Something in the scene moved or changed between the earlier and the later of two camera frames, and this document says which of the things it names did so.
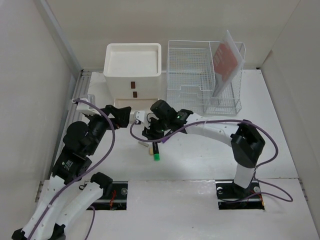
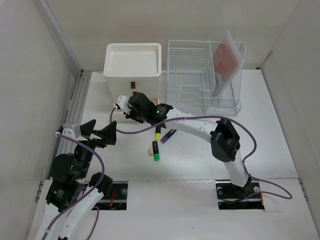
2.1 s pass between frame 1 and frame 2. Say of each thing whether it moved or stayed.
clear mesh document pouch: stayed
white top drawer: stayed
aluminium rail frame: stayed
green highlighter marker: stayed
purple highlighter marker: stayed
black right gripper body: moved
